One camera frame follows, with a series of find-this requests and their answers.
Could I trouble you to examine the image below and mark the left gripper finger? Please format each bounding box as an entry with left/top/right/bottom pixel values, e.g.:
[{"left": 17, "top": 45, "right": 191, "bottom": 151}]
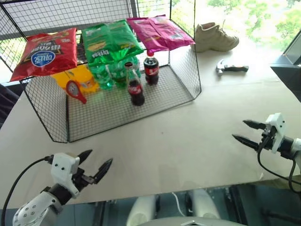
[
  {"left": 79, "top": 149, "right": 94, "bottom": 163},
  {"left": 93, "top": 158, "right": 113, "bottom": 185}
]

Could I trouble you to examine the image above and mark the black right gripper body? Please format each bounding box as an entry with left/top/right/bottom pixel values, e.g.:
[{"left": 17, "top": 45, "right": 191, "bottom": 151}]
[{"left": 259, "top": 124, "right": 277, "bottom": 151}]

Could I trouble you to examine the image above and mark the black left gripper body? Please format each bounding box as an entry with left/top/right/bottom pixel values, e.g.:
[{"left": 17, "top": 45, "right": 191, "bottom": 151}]
[{"left": 70, "top": 167, "right": 96, "bottom": 192}]

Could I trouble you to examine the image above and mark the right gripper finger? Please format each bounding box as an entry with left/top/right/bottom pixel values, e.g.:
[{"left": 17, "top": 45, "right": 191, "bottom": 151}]
[
  {"left": 242, "top": 120, "right": 267, "bottom": 131},
  {"left": 231, "top": 134, "right": 261, "bottom": 152}
]

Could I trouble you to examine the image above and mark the green plastic soda bottle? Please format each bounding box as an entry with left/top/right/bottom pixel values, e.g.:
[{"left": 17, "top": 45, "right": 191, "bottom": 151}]
[
  {"left": 90, "top": 63, "right": 115, "bottom": 91},
  {"left": 112, "top": 55, "right": 142, "bottom": 89}
]

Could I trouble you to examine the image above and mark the glass cola bottle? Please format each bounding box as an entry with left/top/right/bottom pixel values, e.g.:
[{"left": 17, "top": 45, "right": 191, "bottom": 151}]
[{"left": 124, "top": 61, "right": 145, "bottom": 107}]

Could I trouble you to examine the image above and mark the plastic cola bottle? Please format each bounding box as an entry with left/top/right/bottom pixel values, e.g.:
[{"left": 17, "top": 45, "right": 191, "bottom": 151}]
[{"left": 143, "top": 52, "right": 160, "bottom": 86}]

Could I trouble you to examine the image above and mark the white rounded shell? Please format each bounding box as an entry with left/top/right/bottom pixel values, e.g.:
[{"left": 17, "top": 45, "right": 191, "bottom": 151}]
[
  {"left": 126, "top": 195, "right": 158, "bottom": 226},
  {"left": 187, "top": 187, "right": 221, "bottom": 220}
]

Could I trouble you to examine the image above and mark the black open box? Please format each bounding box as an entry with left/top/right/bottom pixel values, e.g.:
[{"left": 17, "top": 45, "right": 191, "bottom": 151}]
[{"left": 269, "top": 30, "right": 301, "bottom": 103}]

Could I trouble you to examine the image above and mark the yellow snack bag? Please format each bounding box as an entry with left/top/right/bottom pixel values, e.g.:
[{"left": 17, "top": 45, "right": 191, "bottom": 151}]
[{"left": 51, "top": 64, "right": 99, "bottom": 95}]

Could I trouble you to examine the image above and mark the dark cloth object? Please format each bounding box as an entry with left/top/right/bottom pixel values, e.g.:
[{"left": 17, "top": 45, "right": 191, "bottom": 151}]
[{"left": 0, "top": 82, "right": 21, "bottom": 129}]

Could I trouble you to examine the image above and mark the beige sneaker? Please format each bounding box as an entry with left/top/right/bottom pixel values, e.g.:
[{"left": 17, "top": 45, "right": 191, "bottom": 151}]
[{"left": 193, "top": 22, "right": 240, "bottom": 53}]

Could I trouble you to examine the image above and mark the red chip bag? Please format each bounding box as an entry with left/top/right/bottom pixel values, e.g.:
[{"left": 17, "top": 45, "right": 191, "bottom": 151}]
[{"left": 9, "top": 27, "right": 78, "bottom": 82}]

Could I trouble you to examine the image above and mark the green chip bag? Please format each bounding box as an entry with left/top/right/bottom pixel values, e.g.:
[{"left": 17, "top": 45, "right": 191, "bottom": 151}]
[{"left": 81, "top": 19, "right": 144, "bottom": 66}]

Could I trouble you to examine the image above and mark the magenta chip bag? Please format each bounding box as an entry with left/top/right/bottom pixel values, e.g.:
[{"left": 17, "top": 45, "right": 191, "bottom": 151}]
[{"left": 126, "top": 14, "right": 196, "bottom": 54}]

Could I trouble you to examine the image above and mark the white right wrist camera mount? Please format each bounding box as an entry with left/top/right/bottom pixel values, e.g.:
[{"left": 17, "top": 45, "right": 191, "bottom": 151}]
[{"left": 264, "top": 113, "right": 288, "bottom": 154}]

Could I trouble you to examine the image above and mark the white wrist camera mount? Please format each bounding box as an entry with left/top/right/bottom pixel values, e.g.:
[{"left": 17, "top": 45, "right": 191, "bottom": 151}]
[
  {"left": 264, "top": 113, "right": 288, "bottom": 154},
  {"left": 50, "top": 152, "right": 81, "bottom": 199}
]

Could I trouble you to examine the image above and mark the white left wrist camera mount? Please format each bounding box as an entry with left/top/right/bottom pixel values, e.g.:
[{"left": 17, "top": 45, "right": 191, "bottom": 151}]
[{"left": 50, "top": 152, "right": 81, "bottom": 199}]

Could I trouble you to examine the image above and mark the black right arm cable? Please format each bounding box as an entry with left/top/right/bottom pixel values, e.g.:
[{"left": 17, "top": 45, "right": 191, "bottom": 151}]
[{"left": 257, "top": 137, "right": 301, "bottom": 194}]

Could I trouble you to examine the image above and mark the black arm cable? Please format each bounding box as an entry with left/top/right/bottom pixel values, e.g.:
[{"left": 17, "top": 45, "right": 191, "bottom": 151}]
[
  {"left": 0, "top": 155, "right": 54, "bottom": 226},
  {"left": 257, "top": 137, "right": 301, "bottom": 194}
]

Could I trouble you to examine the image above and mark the black wire mesh rack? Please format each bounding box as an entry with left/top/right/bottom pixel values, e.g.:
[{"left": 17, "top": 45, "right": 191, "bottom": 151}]
[{"left": 0, "top": 0, "right": 203, "bottom": 144}]

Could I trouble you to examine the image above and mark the claw hammer black handle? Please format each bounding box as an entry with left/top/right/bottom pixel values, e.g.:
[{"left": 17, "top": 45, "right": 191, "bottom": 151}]
[{"left": 215, "top": 59, "right": 250, "bottom": 78}]

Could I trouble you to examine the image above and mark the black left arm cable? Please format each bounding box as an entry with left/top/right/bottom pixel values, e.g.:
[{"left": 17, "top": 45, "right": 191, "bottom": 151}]
[{"left": 0, "top": 155, "right": 54, "bottom": 226}]

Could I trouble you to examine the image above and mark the thin white cable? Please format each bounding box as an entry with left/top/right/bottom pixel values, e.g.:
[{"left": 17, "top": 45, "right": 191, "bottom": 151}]
[{"left": 171, "top": 191, "right": 184, "bottom": 215}]

